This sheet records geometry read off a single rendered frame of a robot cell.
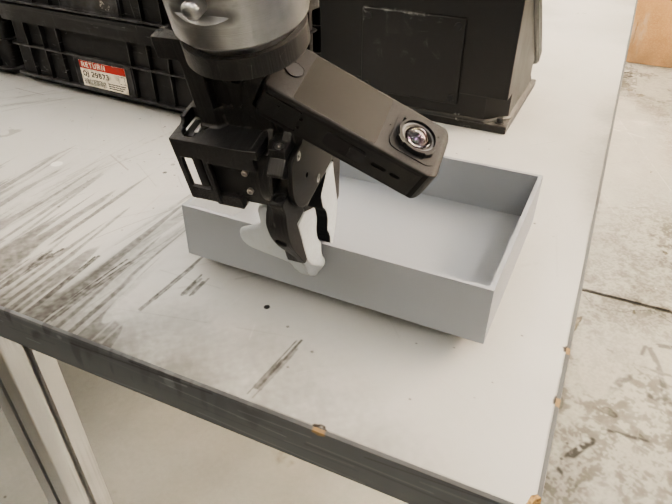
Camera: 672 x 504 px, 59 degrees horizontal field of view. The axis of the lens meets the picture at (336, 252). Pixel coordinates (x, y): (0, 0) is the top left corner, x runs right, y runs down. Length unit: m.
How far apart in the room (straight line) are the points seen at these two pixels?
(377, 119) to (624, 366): 1.28
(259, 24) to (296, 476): 1.03
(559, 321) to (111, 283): 0.39
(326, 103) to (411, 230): 0.25
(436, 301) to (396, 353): 0.05
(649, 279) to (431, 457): 1.52
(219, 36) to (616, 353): 1.39
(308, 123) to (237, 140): 0.05
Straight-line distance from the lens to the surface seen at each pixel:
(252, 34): 0.31
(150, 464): 1.30
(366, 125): 0.35
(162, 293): 0.53
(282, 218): 0.37
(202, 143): 0.37
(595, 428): 1.41
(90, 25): 0.92
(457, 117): 0.83
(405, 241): 0.55
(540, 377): 0.47
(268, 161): 0.36
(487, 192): 0.61
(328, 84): 0.36
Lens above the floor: 1.03
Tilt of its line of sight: 36 degrees down
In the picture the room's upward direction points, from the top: straight up
